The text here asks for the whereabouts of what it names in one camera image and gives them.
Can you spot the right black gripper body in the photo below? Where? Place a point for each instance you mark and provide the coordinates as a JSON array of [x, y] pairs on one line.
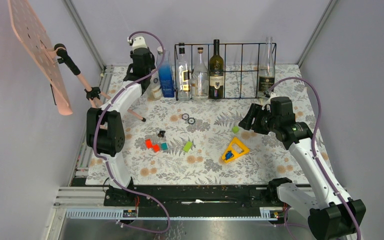
[[264, 121]]

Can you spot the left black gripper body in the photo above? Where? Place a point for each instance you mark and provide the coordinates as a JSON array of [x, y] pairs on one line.
[[151, 66]]

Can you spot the blue glass bottle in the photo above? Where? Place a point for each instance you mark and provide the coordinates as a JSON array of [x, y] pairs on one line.
[[165, 73]]

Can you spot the clear bottle gold band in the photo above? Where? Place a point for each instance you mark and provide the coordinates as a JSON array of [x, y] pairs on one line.
[[154, 89]]

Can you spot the clear bottle black label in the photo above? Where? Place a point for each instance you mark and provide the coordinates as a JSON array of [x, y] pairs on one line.
[[266, 73]]

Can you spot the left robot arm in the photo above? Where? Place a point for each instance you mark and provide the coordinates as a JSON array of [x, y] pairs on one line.
[[104, 126]]

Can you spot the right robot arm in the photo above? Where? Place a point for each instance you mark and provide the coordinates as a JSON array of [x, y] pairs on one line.
[[331, 213]]

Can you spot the clear bottle black cap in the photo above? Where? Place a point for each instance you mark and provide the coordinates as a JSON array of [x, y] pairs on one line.
[[183, 69]]

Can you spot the clear bottle cork stopper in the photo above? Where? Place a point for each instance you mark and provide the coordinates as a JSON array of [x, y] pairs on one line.
[[200, 78]]

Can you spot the dark green wine bottle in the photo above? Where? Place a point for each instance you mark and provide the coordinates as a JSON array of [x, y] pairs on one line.
[[216, 73]]

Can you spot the green cube centre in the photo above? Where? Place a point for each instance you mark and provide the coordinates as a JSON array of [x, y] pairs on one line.
[[235, 129]]

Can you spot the pink tripod stand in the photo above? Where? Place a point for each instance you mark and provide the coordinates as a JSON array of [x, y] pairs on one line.
[[93, 94]]

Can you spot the poker chip ten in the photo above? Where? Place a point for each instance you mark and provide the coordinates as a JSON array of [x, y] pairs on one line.
[[186, 117]]

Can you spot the small black knob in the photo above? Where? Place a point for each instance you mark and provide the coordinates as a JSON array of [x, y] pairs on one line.
[[161, 133]]

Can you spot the poker chip fifty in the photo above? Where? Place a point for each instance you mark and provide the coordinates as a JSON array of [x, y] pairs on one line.
[[191, 121]]

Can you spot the red block pair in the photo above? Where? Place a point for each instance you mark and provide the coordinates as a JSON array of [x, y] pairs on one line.
[[150, 145]]

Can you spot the floral table mat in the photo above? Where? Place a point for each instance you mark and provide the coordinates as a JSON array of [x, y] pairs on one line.
[[211, 135]]

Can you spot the teal block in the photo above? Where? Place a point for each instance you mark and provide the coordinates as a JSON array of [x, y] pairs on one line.
[[164, 146]]

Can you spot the long green block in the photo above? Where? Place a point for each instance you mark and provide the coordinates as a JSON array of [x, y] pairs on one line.
[[188, 146]]

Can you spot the pink pegboard panel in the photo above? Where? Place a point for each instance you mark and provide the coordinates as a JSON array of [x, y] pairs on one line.
[[33, 36]]

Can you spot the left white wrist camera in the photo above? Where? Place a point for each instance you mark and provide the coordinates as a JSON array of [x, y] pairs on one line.
[[137, 42]]

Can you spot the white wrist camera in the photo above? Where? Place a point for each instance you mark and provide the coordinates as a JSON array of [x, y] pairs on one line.
[[266, 101], [137, 42]]

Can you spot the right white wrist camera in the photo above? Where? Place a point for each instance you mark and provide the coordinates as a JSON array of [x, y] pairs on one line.
[[266, 101]]

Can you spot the yellow triangle frame toy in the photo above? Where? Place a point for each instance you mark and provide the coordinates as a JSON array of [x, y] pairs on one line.
[[238, 148]]

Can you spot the black wire wine rack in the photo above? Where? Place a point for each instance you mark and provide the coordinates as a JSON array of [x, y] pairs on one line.
[[242, 65]]

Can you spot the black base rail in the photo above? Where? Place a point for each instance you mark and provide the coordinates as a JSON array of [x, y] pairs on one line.
[[196, 201]]

